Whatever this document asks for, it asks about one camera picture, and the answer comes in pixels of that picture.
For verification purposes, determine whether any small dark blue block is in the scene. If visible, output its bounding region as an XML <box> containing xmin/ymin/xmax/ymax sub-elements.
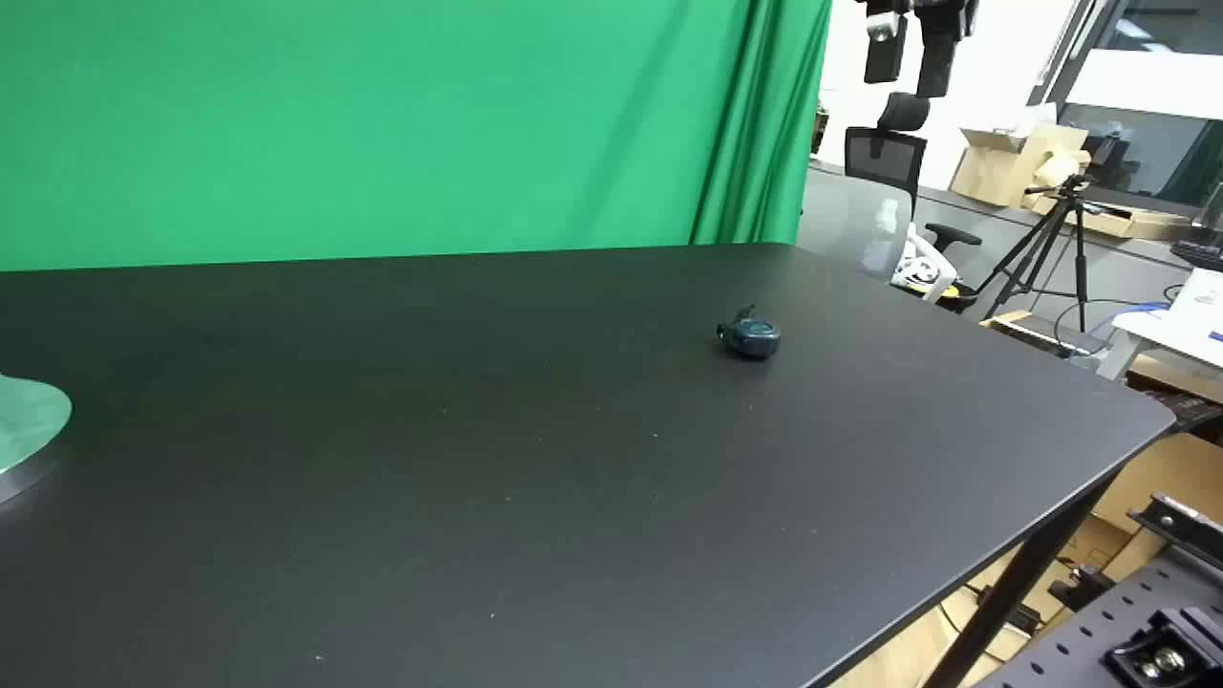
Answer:
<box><xmin>714</xmin><ymin>303</ymin><xmax>787</xmax><ymax>363</ymax></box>

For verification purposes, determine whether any grey chair back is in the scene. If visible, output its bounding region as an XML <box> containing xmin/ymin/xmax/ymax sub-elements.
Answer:
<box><xmin>796</xmin><ymin>167</ymin><xmax>917</xmax><ymax>278</ymax></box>

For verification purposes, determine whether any white patterned board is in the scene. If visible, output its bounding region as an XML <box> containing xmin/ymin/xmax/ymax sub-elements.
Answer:
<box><xmin>886</xmin><ymin>230</ymin><xmax>954</xmax><ymax>306</ymax></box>

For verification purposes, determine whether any green fabric backdrop curtain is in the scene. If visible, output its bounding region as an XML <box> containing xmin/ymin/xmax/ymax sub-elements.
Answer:
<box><xmin>0</xmin><ymin>0</ymin><xmax>838</xmax><ymax>277</ymax></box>

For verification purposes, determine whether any black office chair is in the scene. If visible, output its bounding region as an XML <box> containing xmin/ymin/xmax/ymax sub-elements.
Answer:
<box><xmin>842</xmin><ymin>89</ymin><xmax>987</xmax><ymax>261</ymax></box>

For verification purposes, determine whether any brown cardboard box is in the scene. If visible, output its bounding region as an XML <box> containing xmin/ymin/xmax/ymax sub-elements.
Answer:
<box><xmin>949</xmin><ymin>123</ymin><xmax>1096</xmax><ymax>216</ymax></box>

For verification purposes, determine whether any black hanging device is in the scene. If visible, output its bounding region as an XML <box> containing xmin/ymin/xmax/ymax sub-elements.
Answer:
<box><xmin>861</xmin><ymin>0</ymin><xmax>983</xmax><ymax>102</ymax></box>

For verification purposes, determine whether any black table leg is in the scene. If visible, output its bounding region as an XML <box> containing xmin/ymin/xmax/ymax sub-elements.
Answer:
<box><xmin>921</xmin><ymin>477</ymin><xmax>1114</xmax><ymax>688</ymax></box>

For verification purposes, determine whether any black perforated breadboard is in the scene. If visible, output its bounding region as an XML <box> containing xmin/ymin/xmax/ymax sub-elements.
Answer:
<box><xmin>969</xmin><ymin>552</ymin><xmax>1223</xmax><ymax>688</ymax></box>

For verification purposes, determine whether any white paper stack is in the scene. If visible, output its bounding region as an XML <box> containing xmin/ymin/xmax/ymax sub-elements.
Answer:
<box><xmin>1107</xmin><ymin>263</ymin><xmax>1223</xmax><ymax>375</ymax></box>

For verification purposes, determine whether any black clamp with bolt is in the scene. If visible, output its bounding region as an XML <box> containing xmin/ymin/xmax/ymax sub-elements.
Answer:
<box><xmin>1103</xmin><ymin>602</ymin><xmax>1223</xmax><ymax>688</ymax></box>

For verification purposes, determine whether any black camera tripod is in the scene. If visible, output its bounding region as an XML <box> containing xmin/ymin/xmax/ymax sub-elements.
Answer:
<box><xmin>969</xmin><ymin>171</ymin><xmax>1114</xmax><ymax>340</ymax></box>

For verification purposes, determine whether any black metal rail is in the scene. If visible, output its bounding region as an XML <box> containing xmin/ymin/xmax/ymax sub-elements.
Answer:
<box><xmin>1127</xmin><ymin>495</ymin><xmax>1223</xmax><ymax>581</ymax></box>

